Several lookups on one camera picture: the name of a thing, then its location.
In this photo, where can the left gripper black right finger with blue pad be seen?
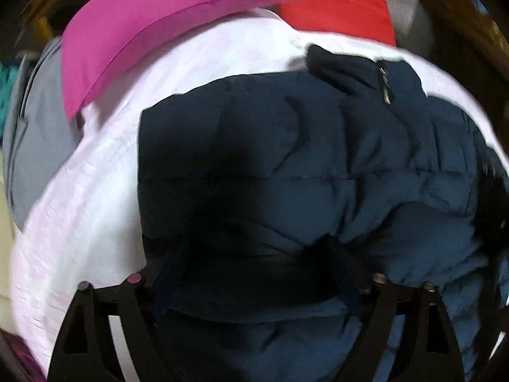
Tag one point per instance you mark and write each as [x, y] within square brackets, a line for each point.
[405, 333]

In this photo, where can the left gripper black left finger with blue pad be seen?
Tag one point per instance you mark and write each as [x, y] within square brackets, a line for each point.
[84, 349]

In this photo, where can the navy blue puffer jacket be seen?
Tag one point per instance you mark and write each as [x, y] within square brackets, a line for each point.
[271, 200]

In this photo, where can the white pink bed sheet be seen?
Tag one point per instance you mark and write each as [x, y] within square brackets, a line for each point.
[86, 225]

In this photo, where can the grey garment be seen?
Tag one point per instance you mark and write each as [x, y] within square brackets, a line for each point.
[37, 137]

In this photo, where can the teal garment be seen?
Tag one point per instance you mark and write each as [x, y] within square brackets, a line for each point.
[8, 77]

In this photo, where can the magenta pillow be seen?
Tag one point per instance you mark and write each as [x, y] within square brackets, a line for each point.
[107, 37]

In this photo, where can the red pillow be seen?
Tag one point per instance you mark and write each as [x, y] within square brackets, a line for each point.
[367, 19]

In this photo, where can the silver foil insulation mat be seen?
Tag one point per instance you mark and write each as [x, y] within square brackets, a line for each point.
[413, 26]

